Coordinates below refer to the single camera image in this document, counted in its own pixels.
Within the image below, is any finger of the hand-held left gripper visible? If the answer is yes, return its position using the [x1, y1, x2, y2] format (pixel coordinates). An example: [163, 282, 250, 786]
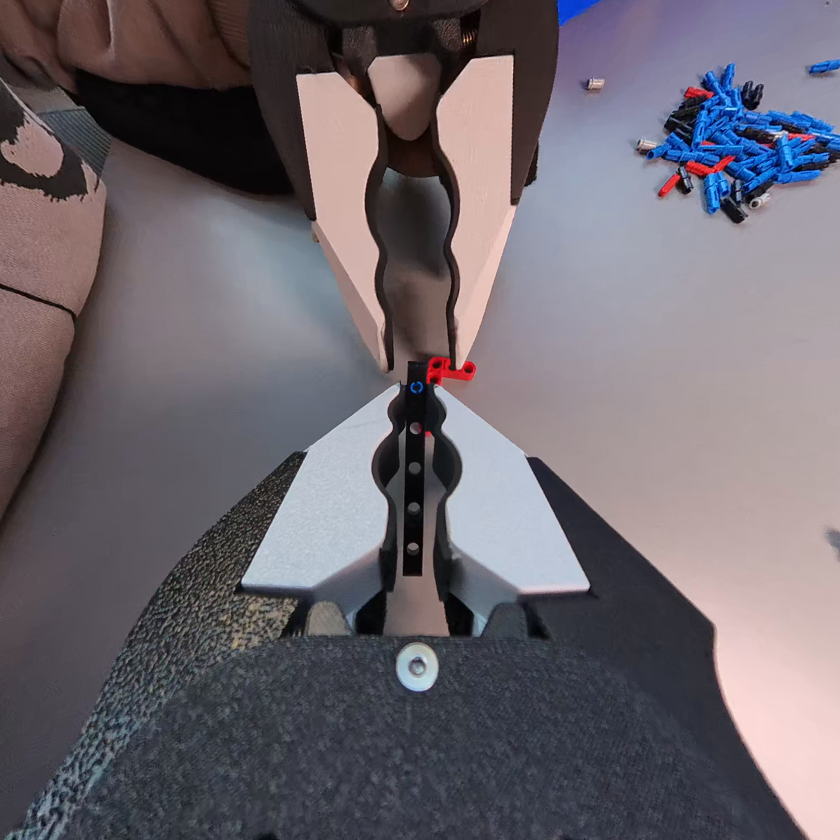
[433, 54, 516, 373]
[295, 71, 395, 375]

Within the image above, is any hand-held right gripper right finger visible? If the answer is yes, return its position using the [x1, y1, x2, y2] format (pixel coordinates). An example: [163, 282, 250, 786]
[427, 384, 592, 634]

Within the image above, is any pile of blue lego pins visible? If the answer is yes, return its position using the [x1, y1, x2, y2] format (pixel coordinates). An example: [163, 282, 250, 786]
[635, 62, 840, 225]

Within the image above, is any long black lego beam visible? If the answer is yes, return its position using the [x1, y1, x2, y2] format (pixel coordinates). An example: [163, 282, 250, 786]
[402, 360, 435, 578]

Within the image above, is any red angled lego beam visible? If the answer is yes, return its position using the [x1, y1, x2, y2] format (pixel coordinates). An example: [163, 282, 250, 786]
[423, 356, 477, 439]

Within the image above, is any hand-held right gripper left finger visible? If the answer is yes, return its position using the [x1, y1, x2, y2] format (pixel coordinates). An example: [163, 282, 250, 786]
[241, 384, 403, 634]

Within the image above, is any person's left forearm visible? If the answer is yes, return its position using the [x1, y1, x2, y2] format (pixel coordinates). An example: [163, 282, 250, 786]
[0, 0, 252, 91]

